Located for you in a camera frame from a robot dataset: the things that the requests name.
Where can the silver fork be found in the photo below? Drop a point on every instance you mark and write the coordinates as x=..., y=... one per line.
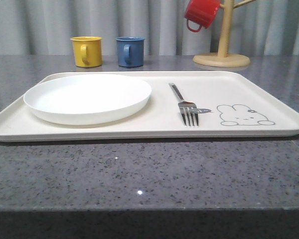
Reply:
x=187, y=109

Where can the white round plate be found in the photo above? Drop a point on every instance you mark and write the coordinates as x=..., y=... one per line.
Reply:
x=88, y=99

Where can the cream rabbit tray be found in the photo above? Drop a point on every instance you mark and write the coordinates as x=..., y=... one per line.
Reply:
x=237, y=108

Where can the blue mug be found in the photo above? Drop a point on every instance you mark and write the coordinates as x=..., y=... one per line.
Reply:
x=130, y=51

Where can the yellow mug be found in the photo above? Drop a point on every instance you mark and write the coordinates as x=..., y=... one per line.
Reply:
x=87, y=51

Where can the wooden mug tree stand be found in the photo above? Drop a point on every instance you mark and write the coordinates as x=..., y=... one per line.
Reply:
x=223, y=58

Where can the red mug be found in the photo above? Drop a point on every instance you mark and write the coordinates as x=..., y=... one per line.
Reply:
x=201, y=12

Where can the grey curtain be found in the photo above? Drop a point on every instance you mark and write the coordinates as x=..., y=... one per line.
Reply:
x=45, y=27

